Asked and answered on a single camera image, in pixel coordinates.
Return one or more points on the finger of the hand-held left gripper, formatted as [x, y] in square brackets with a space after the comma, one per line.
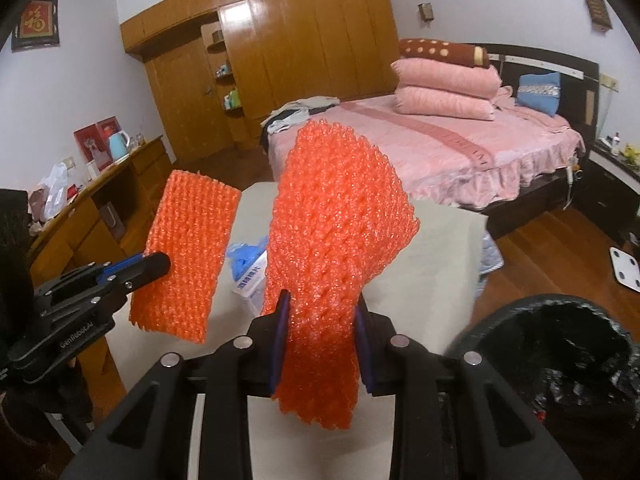
[157, 266]
[125, 266]

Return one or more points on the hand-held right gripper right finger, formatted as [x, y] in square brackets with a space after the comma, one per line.
[364, 345]

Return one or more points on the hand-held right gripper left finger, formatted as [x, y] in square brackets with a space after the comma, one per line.
[281, 330]

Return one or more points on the small orange foam net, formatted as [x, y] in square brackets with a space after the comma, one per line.
[190, 240]

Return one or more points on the large orange foam net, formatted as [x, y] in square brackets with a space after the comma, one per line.
[340, 210]

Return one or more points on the trash bin with black bag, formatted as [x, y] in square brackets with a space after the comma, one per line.
[575, 340]

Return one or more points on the grey paper bag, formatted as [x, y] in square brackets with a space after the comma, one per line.
[112, 220]

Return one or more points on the small red box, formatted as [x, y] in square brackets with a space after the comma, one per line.
[73, 191]

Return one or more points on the white plastic bag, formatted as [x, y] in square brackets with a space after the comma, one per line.
[52, 192]

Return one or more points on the wooden desk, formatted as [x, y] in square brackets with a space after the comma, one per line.
[145, 160]

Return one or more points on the light blue kettle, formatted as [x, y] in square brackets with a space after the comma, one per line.
[119, 146]

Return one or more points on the glass cups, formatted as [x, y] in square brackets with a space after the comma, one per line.
[138, 141]

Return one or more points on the grey quilted mat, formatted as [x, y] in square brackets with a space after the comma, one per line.
[490, 260]

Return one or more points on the green bottle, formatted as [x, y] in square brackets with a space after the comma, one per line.
[232, 99]

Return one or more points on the bed with pink cover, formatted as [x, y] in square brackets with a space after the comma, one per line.
[425, 160]

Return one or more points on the pile of clothes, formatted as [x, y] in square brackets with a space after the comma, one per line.
[295, 112]

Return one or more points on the lower pink pillow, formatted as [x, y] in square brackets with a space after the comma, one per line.
[445, 104]

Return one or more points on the wooden wardrobe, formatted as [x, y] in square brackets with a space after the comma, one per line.
[300, 50]

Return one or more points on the white bathroom scale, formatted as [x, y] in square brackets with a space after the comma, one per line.
[626, 270]

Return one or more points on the dark nightstand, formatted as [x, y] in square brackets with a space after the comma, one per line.
[600, 195]

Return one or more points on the brown dotted pillow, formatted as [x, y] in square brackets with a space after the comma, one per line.
[440, 52]

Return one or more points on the blue cushion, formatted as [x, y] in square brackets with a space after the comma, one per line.
[539, 94]

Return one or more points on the white bottle with dark cap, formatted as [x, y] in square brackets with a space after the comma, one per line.
[615, 144]

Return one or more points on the yellow plush toy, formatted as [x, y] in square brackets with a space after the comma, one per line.
[631, 154]

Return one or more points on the red picture frame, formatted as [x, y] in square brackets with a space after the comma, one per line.
[92, 145]

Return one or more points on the framed red wall hanging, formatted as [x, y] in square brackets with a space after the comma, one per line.
[35, 21]

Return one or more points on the small dark wall lamp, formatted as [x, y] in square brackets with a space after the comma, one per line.
[425, 12]

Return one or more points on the beige wall socket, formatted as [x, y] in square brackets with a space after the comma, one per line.
[609, 82]

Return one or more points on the wooden lattice wall lamp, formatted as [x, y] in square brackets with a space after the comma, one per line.
[598, 12]

